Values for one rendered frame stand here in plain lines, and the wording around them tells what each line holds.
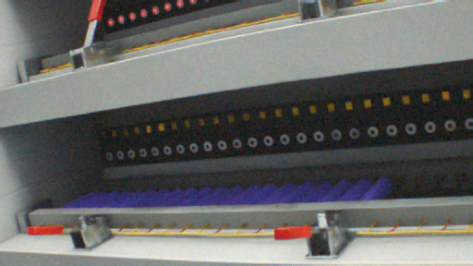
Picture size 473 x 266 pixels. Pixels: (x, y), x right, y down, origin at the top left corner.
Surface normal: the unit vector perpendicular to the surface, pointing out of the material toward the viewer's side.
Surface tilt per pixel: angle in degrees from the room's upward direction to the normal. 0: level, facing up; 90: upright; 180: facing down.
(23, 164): 90
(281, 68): 109
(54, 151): 90
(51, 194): 90
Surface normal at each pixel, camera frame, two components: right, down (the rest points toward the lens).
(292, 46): -0.47, 0.29
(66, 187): 0.87, -0.06
